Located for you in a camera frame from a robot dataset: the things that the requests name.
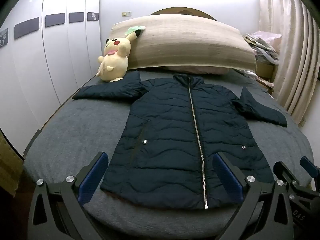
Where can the green cloth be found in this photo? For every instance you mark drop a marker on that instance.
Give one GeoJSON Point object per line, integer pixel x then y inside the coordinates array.
{"type": "Point", "coordinates": [135, 29]}

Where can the wall switch plate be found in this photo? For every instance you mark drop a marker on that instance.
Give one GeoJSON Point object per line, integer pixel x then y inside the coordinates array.
{"type": "Point", "coordinates": [126, 14]}

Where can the wooden headboard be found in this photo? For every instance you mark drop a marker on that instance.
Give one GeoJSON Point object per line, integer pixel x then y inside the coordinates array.
{"type": "Point", "coordinates": [185, 10]}

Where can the yellow plush toy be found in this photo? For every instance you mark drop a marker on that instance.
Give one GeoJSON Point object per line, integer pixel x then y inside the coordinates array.
{"type": "Point", "coordinates": [115, 60]}

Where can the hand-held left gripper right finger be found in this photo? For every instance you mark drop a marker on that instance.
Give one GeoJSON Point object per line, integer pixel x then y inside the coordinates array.
{"type": "Point", "coordinates": [228, 177]}

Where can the beige curtain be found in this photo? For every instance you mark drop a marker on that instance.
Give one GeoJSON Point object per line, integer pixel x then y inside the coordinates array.
{"type": "Point", "coordinates": [295, 55]}

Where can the white wardrobe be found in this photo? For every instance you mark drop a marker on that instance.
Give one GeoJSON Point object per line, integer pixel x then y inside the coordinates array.
{"type": "Point", "coordinates": [50, 75]}

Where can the pile of pale clothes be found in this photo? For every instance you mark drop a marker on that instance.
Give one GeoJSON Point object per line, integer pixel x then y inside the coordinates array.
{"type": "Point", "coordinates": [262, 46]}

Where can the beige padded headboard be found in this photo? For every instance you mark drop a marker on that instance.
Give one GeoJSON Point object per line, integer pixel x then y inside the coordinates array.
{"type": "Point", "coordinates": [185, 42]}

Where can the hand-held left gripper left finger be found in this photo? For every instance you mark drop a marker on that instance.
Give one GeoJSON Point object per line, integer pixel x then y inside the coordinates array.
{"type": "Point", "coordinates": [92, 177]}

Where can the grey bed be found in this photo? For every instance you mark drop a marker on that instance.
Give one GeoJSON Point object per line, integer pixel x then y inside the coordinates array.
{"type": "Point", "coordinates": [75, 130]}

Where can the flower print wardrobe panel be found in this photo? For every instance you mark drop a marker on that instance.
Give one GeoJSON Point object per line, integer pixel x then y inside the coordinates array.
{"type": "Point", "coordinates": [92, 16]}
{"type": "Point", "coordinates": [3, 38]}

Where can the cardboard box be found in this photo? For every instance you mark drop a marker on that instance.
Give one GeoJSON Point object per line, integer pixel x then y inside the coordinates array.
{"type": "Point", "coordinates": [10, 165]}

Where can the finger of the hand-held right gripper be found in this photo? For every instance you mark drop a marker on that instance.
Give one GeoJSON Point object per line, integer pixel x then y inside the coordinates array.
{"type": "Point", "coordinates": [283, 172]}
{"type": "Point", "coordinates": [310, 166]}

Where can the wooden bedside cabinet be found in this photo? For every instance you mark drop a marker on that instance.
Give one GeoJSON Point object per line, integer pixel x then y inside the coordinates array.
{"type": "Point", "coordinates": [265, 71]}

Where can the navy puffer jacket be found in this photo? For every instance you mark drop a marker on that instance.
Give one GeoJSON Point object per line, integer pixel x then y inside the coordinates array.
{"type": "Point", "coordinates": [175, 135]}

